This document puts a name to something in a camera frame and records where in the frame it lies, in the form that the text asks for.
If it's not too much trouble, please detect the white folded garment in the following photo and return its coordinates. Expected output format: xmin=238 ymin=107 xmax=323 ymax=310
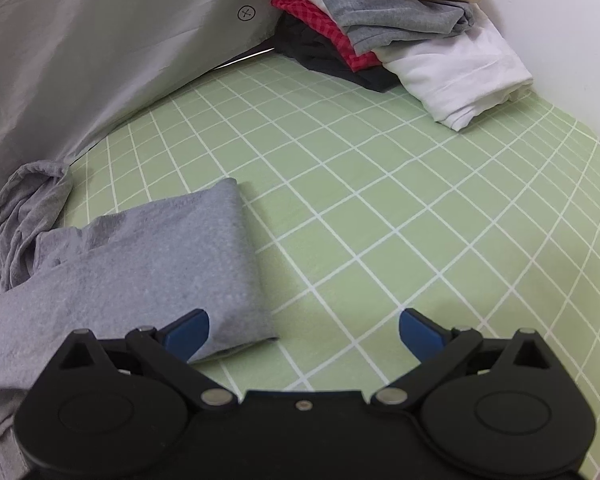
xmin=375 ymin=14 xmax=535 ymax=132

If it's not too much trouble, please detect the grey zip hoodie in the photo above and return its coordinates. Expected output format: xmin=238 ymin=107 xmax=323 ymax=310
xmin=0 ymin=177 xmax=281 ymax=480

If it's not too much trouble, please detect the green checked bed sheet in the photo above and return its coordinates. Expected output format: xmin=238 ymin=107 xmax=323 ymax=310
xmin=60 ymin=52 xmax=600 ymax=480

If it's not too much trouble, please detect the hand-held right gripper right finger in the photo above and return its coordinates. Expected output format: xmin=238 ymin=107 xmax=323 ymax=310
xmin=371 ymin=309 xmax=556 ymax=407

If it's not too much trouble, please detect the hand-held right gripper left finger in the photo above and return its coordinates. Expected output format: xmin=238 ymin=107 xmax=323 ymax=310
xmin=55 ymin=309 xmax=237 ymax=408

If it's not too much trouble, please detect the black garment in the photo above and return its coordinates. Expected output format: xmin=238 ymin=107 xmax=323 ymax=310
xmin=274 ymin=12 xmax=399 ymax=93

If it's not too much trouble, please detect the white carrot print quilt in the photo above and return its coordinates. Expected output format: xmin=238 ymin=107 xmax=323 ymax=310
xmin=0 ymin=0 xmax=288 ymax=221

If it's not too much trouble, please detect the thin grey crumpled garment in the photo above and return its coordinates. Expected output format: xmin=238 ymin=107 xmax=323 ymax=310
xmin=0 ymin=160 xmax=74 ymax=303

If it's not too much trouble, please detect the grey folded garment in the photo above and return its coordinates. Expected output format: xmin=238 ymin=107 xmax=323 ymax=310
xmin=277 ymin=0 xmax=481 ymax=56

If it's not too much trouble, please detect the shiny metal strip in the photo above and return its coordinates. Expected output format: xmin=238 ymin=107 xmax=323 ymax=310
xmin=212 ymin=46 xmax=277 ymax=71

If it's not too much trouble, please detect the red checked garment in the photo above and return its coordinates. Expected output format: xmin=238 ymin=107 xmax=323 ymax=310
xmin=271 ymin=0 xmax=384 ymax=73

